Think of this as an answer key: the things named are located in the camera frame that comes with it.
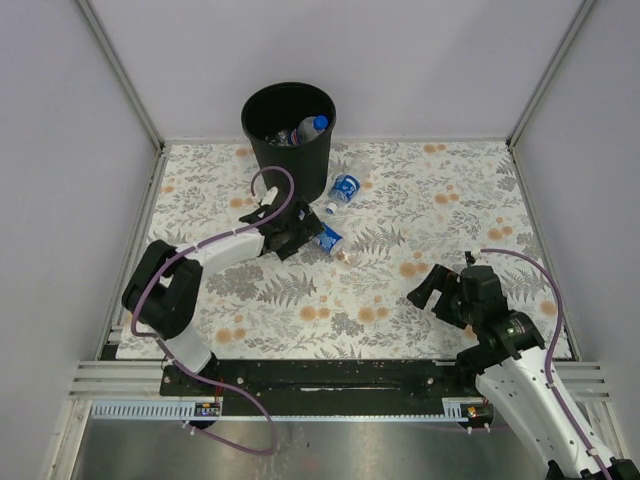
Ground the black plastic bin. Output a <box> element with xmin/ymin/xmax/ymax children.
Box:
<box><xmin>241</xmin><ymin>82</ymin><xmax>337</xmax><ymax>203</ymax></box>

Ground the floral table mat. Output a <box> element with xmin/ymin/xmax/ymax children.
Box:
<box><xmin>115</xmin><ymin>140</ymin><xmax>573</xmax><ymax>361</ymax></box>

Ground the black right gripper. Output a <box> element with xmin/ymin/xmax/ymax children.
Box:
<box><xmin>405</xmin><ymin>264</ymin><xmax>481</xmax><ymax>330</ymax></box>

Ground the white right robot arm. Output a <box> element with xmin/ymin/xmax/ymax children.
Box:
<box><xmin>407</xmin><ymin>265</ymin><xmax>639</xmax><ymax>479</ymax></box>

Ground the clear bottle red cap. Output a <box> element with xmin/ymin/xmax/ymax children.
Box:
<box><xmin>265</xmin><ymin>129</ymin><xmax>292</xmax><ymax>147</ymax></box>

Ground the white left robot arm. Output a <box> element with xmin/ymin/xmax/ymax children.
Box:
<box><xmin>121</xmin><ymin>197</ymin><xmax>323</xmax><ymax>395</ymax></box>

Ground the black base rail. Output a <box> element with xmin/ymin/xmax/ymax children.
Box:
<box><xmin>159</xmin><ymin>359</ymin><xmax>487</xmax><ymax>419</ymax></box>

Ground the Pepsi bottle blue cap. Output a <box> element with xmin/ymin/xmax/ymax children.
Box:
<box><xmin>289</xmin><ymin>115</ymin><xmax>329</xmax><ymax>146</ymax></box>

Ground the blue label bottle white cap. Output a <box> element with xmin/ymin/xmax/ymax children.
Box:
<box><xmin>325</xmin><ymin>157</ymin><xmax>373</xmax><ymax>214</ymax></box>

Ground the white slotted cable duct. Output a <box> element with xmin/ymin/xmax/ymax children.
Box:
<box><xmin>91</xmin><ymin>400</ymin><xmax>222</xmax><ymax>421</ymax></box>

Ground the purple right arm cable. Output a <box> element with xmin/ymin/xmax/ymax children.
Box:
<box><xmin>477</xmin><ymin>247</ymin><xmax>614</xmax><ymax>480</ymax></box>

